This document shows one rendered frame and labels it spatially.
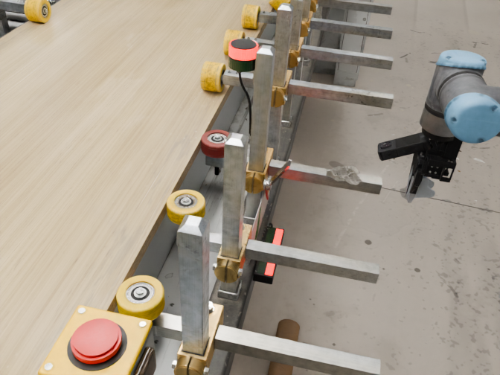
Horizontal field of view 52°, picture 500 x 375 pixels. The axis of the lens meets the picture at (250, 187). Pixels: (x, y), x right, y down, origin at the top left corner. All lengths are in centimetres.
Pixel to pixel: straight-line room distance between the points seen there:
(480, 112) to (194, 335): 61
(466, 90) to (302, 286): 131
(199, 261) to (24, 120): 81
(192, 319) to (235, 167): 27
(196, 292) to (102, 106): 78
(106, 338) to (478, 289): 203
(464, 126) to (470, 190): 191
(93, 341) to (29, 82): 121
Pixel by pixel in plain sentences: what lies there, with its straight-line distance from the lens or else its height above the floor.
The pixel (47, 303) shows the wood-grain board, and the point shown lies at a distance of 92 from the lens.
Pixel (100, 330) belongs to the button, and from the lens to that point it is 45.
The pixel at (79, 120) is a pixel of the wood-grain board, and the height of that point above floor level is 90.
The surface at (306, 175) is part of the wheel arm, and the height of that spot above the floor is 85.
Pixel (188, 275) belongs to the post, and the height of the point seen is 104.
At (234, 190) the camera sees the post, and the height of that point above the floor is 101.
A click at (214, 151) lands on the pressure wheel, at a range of 123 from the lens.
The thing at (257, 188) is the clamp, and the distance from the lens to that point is 121.
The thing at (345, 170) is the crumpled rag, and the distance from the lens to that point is 124.
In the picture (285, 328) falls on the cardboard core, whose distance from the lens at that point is 189.
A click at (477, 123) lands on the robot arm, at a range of 99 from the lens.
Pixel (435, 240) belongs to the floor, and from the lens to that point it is 249.
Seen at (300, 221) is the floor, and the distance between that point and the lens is 240.
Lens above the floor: 159
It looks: 38 degrees down
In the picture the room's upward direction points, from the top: 4 degrees clockwise
